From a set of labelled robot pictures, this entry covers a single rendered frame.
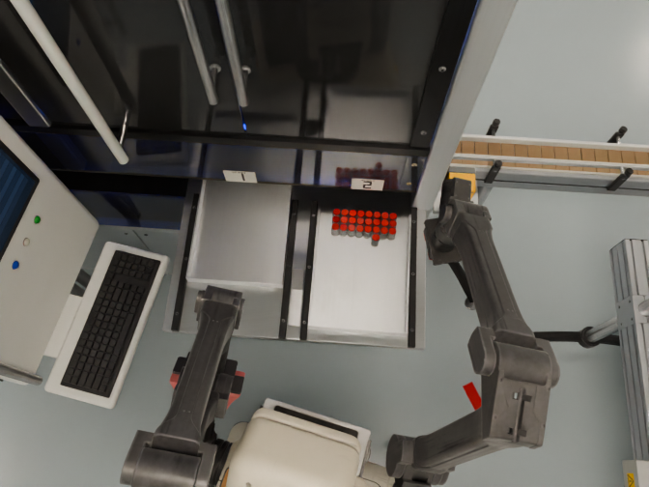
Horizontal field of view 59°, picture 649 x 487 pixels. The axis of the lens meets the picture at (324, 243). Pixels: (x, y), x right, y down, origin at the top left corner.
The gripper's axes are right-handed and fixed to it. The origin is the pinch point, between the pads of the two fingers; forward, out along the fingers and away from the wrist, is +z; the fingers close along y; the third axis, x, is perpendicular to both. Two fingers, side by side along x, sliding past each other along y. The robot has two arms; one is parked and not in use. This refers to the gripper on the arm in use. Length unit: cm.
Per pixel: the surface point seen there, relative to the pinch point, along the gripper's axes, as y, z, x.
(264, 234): 19, 26, 41
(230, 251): 16, 26, 51
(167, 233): 36, 59, 75
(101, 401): -19, 30, 90
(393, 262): 5.3, 26.0, 6.1
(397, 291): -3.1, 25.3, 6.8
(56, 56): 35, -41, 68
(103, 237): 41, 67, 100
